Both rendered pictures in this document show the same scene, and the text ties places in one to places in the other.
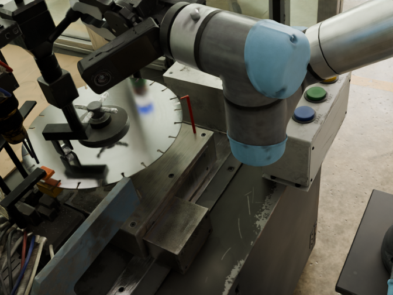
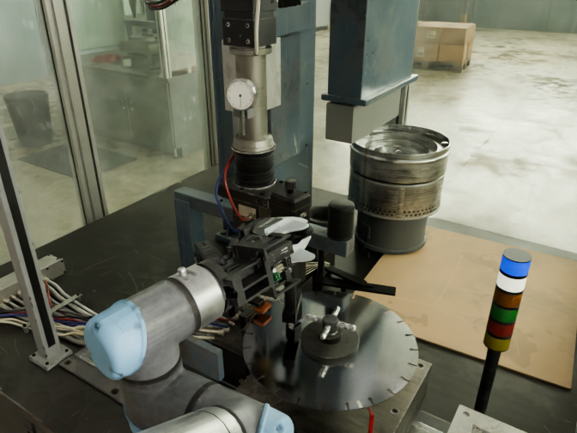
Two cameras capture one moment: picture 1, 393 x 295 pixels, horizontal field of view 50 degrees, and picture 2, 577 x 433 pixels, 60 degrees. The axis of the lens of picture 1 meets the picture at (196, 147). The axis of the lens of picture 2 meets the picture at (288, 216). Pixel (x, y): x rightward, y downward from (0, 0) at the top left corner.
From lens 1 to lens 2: 0.77 m
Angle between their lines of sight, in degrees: 67
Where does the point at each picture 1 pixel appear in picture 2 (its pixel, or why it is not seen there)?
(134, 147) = (289, 368)
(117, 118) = (332, 349)
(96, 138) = (304, 336)
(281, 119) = (125, 397)
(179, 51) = not seen: hidden behind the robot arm
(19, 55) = (559, 286)
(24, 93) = (484, 304)
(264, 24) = (127, 307)
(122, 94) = (383, 353)
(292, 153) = not seen: outside the picture
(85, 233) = not seen: hidden behind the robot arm
